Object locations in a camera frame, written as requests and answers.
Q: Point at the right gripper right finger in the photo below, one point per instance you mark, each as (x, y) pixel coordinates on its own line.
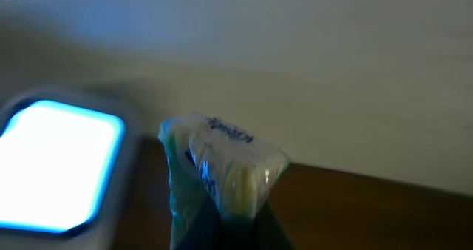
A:
(267, 233)

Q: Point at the white barcode scanner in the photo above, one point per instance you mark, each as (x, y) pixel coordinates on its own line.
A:
(66, 163)

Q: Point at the green tissue pack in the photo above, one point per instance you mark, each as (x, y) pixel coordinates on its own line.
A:
(218, 166)

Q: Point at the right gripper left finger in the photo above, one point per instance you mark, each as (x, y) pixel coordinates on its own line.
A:
(204, 232)

